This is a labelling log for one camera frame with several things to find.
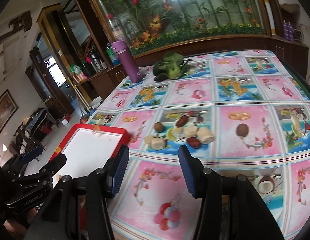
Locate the colourful fruit tablecloth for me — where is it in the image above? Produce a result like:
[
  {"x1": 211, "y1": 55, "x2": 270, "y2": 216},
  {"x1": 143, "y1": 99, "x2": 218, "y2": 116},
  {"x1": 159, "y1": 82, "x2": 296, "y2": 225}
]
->
[{"x1": 88, "y1": 50, "x2": 310, "y2": 239}]

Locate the framed wall painting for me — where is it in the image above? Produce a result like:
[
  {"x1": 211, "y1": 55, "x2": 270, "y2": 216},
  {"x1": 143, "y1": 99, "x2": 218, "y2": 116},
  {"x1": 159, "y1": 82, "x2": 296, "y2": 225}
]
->
[{"x1": 0, "y1": 89, "x2": 18, "y2": 133}]

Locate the red jujube in pile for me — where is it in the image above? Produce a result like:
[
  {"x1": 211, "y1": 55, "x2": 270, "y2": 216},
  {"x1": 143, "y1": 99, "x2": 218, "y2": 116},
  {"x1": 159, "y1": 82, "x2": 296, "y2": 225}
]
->
[{"x1": 186, "y1": 137, "x2": 201, "y2": 149}]

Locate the beige yam chunk left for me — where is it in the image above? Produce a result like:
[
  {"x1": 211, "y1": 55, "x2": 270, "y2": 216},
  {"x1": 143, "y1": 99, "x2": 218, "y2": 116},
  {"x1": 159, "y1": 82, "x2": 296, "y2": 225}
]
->
[{"x1": 151, "y1": 137, "x2": 166, "y2": 151}]

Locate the brown longan far right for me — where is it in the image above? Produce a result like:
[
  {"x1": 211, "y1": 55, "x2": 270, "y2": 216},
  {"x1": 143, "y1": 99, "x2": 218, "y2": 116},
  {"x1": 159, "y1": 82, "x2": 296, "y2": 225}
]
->
[{"x1": 236, "y1": 124, "x2": 249, "y2": 137}]

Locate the beige yam chunk large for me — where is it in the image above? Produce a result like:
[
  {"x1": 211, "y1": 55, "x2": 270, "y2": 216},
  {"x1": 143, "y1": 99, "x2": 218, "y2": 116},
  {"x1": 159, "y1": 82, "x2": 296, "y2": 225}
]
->
[{"x1": 197, "y1": 126, "x2": 215, "y2": 145}]

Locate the red white tray box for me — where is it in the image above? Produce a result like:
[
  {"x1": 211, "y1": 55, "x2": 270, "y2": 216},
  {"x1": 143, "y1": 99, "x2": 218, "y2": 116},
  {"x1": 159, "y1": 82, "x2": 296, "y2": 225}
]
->
[{"x1": 50, "y1": 124, "x2": 131, "y2": 184}]

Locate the green plastic bottle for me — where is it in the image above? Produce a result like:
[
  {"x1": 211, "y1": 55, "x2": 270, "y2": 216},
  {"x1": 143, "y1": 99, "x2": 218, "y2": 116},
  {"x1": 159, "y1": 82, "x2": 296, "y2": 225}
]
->
[{"x1": 106, "y1": 43, "x2": 120, "y2": 66}]

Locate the purple thermos bottle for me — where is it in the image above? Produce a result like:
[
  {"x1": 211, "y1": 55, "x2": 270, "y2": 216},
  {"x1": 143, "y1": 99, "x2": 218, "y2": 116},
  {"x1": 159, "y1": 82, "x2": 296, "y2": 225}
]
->
[{"x1": 111, "y1": 40, "x2": 143, "y2": 83}]

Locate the flower aquarium panel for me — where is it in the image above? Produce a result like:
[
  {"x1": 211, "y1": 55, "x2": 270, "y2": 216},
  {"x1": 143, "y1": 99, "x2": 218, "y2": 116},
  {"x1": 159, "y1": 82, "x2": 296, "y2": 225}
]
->
[{"x1": 91, "y1": 0, "x2": 266, "y2": 55}]

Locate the red jujube upper pile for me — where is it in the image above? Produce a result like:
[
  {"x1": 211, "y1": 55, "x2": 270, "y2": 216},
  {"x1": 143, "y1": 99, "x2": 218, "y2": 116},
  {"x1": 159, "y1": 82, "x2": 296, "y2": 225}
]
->
[{"x1": 175, "y1": 115, "x2": 188, "y2": 128}]

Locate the green bok choy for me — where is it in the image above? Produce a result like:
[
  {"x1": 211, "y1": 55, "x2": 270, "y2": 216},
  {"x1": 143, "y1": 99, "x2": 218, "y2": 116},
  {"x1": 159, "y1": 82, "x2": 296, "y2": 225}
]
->
[{"x1": 152, "y1": 51, "x2": 191, "y2": 82}]

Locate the beige yam chunk middle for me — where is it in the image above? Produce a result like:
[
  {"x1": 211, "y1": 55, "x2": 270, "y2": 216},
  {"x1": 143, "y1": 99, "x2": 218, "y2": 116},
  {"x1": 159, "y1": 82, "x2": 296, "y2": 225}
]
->
[{"x1": 183, "y1": 125, "x2": 198, "y2": 138}]

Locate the wooden cabinet shelf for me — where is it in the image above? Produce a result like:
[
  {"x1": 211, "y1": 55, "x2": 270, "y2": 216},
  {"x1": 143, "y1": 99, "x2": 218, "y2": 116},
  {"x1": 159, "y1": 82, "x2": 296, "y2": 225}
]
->
[{"x1": 36, "y1": 3, "x2": 127, "y2": 105}]

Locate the brown longan by pile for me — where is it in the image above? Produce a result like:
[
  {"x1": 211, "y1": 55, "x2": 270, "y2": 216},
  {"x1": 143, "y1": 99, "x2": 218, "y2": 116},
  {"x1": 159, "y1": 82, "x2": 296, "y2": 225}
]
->
[{"x1": 154, "y1": 122, "x2": 165, "y2": 133}]

